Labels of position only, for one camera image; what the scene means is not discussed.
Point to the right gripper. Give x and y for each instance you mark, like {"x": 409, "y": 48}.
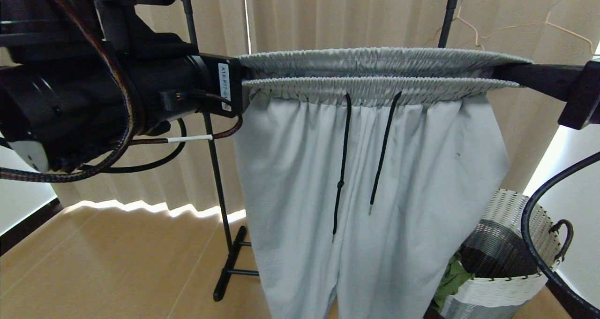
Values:
{"x": 586, "y": 103}

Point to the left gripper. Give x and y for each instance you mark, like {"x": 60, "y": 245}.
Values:
{"x": 164, "y": 79}

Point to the pink clothes hanger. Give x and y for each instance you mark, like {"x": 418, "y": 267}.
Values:
{"x": 477, "y": 42}
{"x": 569, "y": 34}

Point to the pale grey shorts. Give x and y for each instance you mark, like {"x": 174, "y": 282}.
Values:
{"x": 422, "y": 169}

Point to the white laundry basket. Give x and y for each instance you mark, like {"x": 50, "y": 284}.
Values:
{"x": 506, "y": 291}

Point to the beige curtain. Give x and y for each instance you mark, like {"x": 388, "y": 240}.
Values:
{"x": 300, "y": 23}

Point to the green garment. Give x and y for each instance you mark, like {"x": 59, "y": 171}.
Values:
{"x": 452, "y": 281}

